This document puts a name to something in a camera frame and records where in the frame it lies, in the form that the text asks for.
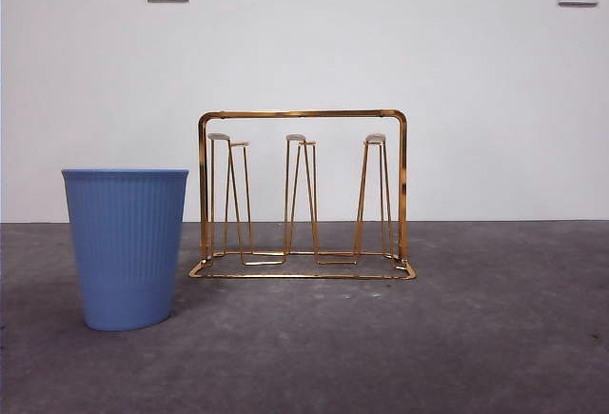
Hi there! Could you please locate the gold wire cup rack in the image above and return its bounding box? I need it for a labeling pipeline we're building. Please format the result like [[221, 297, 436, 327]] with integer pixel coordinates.
[[188, 108, 419, 281]]

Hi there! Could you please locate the blue ribbed plastic cup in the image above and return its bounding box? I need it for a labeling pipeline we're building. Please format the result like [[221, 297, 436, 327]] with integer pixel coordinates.
[[61, 168, 190, 332]]

